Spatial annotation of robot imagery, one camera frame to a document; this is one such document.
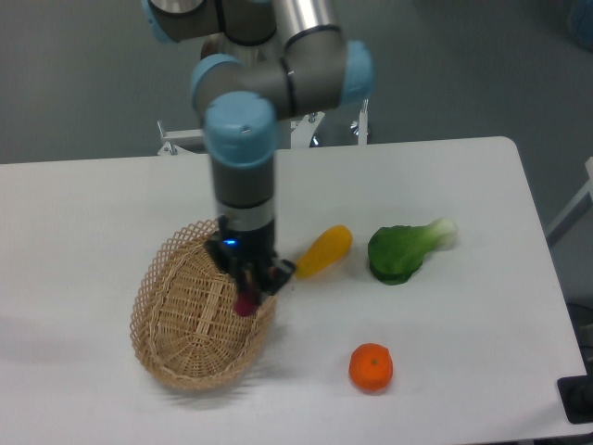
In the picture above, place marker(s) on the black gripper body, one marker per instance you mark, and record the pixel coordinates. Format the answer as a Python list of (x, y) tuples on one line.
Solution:
[(230, 248)]

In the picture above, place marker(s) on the purple sweet potato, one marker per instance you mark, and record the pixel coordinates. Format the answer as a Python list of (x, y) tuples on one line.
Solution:
[(246, 303)]

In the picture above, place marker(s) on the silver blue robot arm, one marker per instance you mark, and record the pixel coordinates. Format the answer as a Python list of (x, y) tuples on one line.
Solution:
[(285, 59)]

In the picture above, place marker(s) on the woven wicker basket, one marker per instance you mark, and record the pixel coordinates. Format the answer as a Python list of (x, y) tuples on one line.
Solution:
[(184, 330)]

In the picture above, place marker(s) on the yellow mango toy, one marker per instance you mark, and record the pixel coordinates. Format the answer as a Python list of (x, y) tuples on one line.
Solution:
[(328, 248)]

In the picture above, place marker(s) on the orange tangerine toy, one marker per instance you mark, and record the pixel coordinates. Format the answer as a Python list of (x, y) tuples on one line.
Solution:
[(371, 367)]

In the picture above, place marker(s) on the green bok choy toy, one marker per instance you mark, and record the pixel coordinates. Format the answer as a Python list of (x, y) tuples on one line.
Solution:
[(396, 253)]

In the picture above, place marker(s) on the black device at table edge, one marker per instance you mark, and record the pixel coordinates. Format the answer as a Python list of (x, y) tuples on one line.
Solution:
[(576, 398)]

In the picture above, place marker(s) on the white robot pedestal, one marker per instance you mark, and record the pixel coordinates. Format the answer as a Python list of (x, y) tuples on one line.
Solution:
[(219, 44)]

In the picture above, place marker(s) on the white frame at right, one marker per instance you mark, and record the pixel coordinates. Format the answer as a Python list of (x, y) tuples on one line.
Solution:
[(576, 207)]

